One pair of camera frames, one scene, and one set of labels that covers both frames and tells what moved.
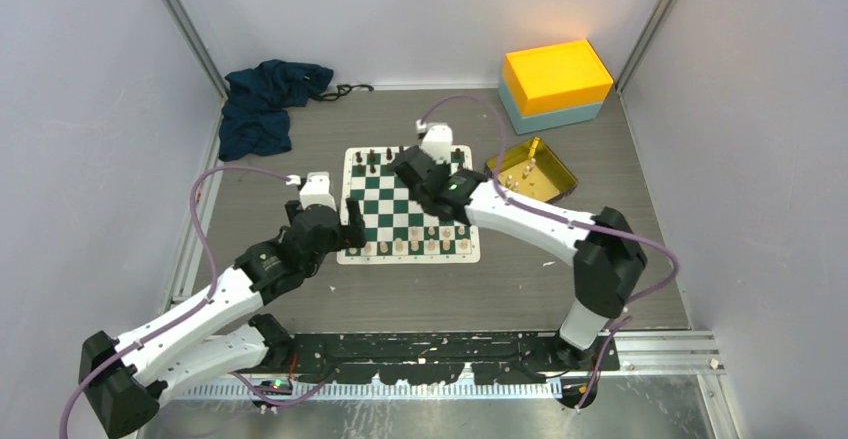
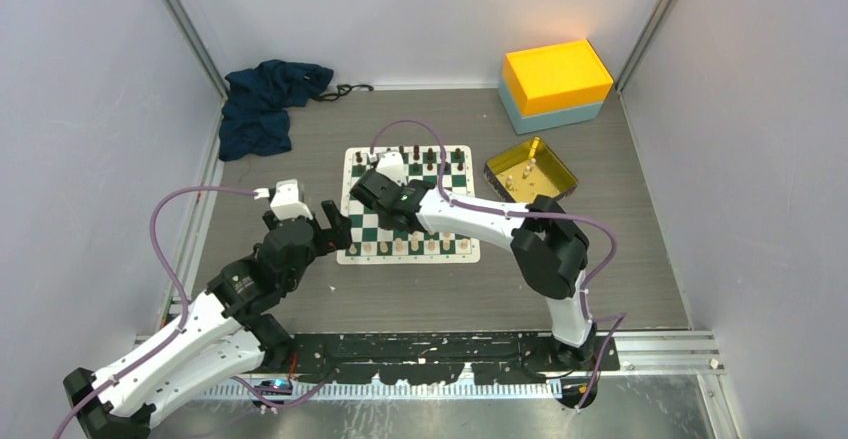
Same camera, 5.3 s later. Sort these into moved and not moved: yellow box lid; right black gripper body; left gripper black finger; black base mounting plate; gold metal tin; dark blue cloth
Moved: right black gripper body; left gripper black finger
Not moved: black base mounting plate; yellow box lid; gold metal tin; dark blue cloth
